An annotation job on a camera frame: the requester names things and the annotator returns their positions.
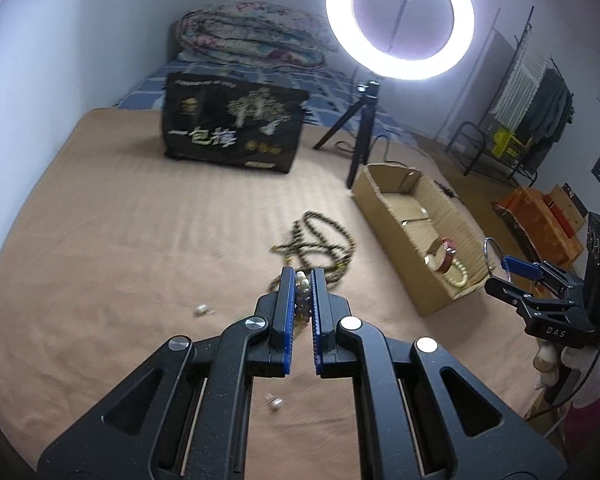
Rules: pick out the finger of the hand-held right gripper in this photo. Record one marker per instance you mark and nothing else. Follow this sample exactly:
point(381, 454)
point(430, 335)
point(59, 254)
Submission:
point(510, 294)
point(520, 265)

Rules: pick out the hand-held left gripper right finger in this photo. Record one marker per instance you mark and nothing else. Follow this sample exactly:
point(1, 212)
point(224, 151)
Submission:
point(318, 320)

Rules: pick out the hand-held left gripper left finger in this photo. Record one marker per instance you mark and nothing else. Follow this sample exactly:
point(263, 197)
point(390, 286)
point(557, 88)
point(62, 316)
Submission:
point(287, 320)

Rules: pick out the silver bangle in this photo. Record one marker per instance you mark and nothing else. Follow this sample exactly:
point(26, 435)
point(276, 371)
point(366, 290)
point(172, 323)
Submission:
point(488, 255)

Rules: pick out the cardboard box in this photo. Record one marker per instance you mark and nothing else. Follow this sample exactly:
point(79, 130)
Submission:
point(405, 240)

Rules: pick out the person's right hand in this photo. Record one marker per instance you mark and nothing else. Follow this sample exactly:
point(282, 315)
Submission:
point(592, 372)

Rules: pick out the orange box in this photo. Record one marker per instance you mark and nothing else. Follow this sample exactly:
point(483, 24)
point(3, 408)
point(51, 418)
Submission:
point(535, 225)

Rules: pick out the red brown bangle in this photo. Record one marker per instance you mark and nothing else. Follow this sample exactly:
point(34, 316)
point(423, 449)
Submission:
point(445, 251)

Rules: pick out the wooden box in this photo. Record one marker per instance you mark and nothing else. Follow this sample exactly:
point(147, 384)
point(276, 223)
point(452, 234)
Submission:
point(567, 205)

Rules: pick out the small silver earring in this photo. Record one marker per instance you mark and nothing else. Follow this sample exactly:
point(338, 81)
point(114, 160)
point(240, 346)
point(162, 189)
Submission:
point(202, 309)
point(274, 402)

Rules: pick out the yellow box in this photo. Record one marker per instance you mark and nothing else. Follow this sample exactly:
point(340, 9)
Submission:
point(505, 142)

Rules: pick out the pink clothing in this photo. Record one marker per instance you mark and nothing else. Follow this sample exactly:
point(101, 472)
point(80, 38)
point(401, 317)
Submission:
point(595, 430)

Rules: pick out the hanging grey clothes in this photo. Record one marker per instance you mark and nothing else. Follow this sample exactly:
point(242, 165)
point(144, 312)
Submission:
point(547, 110)

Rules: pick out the black tripod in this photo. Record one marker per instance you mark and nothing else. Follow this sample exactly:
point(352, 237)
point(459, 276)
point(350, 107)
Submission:
point(362, 125)

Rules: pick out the black printed bag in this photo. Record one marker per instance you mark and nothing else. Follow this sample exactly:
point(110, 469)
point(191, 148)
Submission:
point(230, 125)

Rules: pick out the black clothes rack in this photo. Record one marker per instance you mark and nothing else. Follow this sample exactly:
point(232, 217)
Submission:
point(522, 50)

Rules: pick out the folded floral quilt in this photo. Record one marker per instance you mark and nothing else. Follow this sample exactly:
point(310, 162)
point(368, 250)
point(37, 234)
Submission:
point(250, 35)

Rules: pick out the black metal stool frame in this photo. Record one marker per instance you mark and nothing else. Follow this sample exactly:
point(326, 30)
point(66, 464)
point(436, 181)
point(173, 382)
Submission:
point(467, 145)

